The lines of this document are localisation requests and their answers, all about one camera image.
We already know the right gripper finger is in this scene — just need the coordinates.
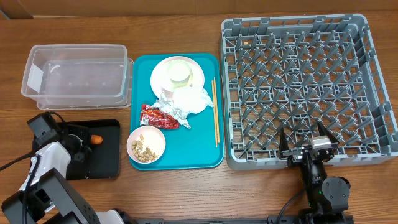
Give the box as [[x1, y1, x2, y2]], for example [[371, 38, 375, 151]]
[[317, 121, 339, 144], [279, 127, 289, 152]]

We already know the orange carrot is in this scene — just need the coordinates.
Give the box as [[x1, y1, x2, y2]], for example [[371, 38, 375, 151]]
[[90, 134, 103, 145]]

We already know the food scraps pile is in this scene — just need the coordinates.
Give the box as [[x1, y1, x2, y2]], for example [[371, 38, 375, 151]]
[[131, 135, 158, 163]]

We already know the red snack wrapper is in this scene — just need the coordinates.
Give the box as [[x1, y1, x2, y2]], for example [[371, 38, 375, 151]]
[[139, 104, 180, 129]]

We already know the foil wrapper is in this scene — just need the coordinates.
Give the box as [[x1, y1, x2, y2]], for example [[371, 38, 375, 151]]
[[152, 92, 191, 129]]

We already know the white napkin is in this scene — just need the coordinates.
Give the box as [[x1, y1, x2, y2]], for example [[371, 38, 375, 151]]
[[172, 86, 214, 114]]

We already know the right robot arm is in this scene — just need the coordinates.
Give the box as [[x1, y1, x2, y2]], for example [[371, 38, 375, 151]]
[[275, 122, 354, 224]]

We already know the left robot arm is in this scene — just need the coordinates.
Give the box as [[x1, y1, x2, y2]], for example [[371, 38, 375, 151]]
[[1, 124, 136, 223]]

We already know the black plastic tray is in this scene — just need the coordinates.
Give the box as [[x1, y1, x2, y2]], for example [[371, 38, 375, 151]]
[[32, 119, 121, 181]]

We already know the clear plastic bin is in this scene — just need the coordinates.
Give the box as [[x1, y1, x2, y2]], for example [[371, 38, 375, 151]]
[[21, 44, 133, 110]]

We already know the grey dish rack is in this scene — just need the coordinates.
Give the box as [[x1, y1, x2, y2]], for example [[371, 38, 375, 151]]
[[220, 14, 397, 170]]

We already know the teal plastic tray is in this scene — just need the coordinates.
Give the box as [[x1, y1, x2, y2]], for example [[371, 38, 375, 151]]
[[130, 53, 224, 170]]

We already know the wooden chopstick right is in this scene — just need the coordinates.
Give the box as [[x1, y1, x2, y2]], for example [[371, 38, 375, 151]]
[[213, 77, 220, 144]]

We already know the wooden chopstick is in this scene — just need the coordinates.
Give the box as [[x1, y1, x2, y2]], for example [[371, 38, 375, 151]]
[[213, 77, 220, 144], [211, 80, 218, 148]]

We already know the wooden chopstick left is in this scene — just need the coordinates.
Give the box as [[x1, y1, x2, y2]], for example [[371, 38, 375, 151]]
[[211, 80, 218, 148]]

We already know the large white plate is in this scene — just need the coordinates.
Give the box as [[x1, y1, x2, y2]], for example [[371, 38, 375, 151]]
[[150, 56, 205, 98]]

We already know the white cup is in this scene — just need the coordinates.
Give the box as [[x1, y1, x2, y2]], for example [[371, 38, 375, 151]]
[[166, 60, 192, 88]]

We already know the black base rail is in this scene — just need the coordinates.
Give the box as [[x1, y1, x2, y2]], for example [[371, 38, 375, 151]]
[[133, 215, 354, 224]]

